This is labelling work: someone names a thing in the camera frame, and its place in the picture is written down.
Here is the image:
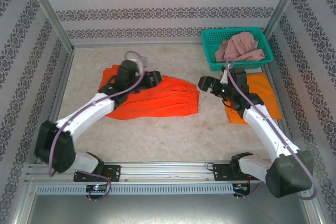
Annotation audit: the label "red-orange shorts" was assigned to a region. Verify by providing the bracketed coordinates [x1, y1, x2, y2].
[99, 63, 199, 121]

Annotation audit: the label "light orange shorts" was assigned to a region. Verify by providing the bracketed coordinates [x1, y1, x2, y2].
[225, 73, 284, 124]

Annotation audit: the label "pink shorts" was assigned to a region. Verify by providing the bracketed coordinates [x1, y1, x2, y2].
[214, 31, 266, 63]

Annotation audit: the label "black base plate left arm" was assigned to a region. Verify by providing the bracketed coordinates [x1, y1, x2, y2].
[73, 165, 121, 183]

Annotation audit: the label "black base plate right arm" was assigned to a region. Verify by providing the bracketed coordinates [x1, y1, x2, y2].
[213, 163, 253, 182]

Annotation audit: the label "teal plastic basket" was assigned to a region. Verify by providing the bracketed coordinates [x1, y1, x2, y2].
[201, 26, 275, 72]

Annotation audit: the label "small circuit board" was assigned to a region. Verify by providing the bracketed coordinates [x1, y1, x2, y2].
[233, 183, 251, 193]
[86, 184, 108, 193]

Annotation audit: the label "grey metal sheet panel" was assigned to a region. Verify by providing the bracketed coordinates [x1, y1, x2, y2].
[26, 194, 320, 224]

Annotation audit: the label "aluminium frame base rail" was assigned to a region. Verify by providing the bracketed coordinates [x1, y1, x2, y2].
[262, 63, 300, 151]
[73, 41, 205, 49]
[44, 49, 76, 130]

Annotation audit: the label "thin black cable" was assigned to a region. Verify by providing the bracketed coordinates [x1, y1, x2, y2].
[223, 99, 237, 111]

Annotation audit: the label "aluminium mounting rail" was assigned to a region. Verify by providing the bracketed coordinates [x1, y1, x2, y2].
[26, 162, 271, 183]

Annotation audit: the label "aluminium frame post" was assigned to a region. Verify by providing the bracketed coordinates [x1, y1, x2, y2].
[262, 0, 308, 37]
[22, 0, 76, 53]

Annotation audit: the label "slotted grey cable duct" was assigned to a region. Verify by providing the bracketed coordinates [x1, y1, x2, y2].
[35, 183, 234, 195]

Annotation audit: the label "aluminium frame strut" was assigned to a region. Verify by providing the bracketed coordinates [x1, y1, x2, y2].
[7, 179, 36, 224]
[299, 161, 328, 224]

